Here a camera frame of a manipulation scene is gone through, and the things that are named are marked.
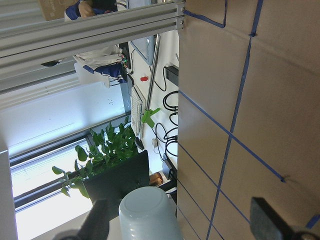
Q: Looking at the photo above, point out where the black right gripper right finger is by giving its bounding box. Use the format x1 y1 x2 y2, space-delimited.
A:
250 197 320 240

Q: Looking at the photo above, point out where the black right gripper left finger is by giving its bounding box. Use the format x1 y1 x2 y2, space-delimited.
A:
56 199 110 240

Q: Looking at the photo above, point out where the light blue ikea cup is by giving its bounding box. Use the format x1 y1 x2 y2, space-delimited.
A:
118 186 183 240

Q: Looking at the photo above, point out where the black monitor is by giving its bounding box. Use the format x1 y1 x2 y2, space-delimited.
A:
83 150 150 220

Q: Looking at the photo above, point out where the green potted plant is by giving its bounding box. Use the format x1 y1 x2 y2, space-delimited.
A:
51 116 138 198

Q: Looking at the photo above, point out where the black computer mouse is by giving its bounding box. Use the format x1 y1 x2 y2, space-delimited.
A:
134 136 145 151

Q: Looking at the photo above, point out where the white keyboard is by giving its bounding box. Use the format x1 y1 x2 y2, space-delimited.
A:
131 85 146 138

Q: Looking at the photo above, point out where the small red object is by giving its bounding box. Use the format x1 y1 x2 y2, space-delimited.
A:
140 76 149 82

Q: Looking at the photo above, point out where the person in blue jacket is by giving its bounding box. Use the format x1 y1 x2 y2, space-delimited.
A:
64 0 128 84

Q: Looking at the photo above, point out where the black power adapter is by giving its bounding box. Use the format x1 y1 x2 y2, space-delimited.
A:
165 65 179 87

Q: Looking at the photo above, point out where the teach pendant tablet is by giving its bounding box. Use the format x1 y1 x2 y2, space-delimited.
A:
130 35 155 66

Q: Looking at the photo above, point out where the green handled reach grabber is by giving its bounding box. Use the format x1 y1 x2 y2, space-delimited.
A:
141 33 162 128

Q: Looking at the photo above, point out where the aluminium frame post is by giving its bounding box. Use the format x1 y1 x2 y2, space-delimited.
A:
0 0 186 94

